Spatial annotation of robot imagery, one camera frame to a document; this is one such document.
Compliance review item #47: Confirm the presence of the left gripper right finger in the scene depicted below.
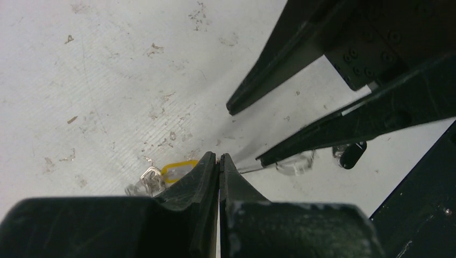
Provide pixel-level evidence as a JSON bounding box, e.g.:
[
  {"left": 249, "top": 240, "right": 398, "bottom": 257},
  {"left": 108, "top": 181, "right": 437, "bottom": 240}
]
[{"left": 219, "top": 154, "right": 385, "bottom": 257}]

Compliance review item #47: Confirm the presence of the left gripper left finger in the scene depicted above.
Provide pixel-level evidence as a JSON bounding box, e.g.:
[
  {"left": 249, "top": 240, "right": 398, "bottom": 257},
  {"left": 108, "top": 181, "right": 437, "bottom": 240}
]
[{"left": 1, "top": 152, "right": 218, "bottom": 257}]

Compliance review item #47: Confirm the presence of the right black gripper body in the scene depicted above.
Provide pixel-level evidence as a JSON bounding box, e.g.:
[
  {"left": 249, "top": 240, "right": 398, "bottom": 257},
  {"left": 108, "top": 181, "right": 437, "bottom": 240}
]
[{"left": 325, "top": 1, "right": 455, "bottom": 91}]

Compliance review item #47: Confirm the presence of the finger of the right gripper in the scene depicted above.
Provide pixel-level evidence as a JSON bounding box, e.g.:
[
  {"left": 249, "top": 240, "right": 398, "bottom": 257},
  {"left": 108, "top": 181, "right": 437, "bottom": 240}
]
[
  {"left": 226, "top": 0, "right": 359, "bottom": 116},
  {"left": 257, "top": 53, "right": 455, "bottom": 167}
]

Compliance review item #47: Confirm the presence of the key with yellow tag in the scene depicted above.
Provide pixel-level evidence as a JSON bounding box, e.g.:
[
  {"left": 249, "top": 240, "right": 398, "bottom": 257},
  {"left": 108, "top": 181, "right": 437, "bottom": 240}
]
[{"left": 139, "top": 160, "right": 198, "bottom": 196}]

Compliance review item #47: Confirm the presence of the key with black head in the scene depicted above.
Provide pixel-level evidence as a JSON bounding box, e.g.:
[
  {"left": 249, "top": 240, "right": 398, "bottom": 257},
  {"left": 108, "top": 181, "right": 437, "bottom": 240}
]
[{"left": 332, "top": 141, "right": 367, "bottom": 170}]

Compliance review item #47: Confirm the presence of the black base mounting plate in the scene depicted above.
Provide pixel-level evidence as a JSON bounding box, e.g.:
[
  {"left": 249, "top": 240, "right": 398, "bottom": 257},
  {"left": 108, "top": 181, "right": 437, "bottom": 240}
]
[{"left": 370, "top": 124, "right": 455, "bottom": 257}]

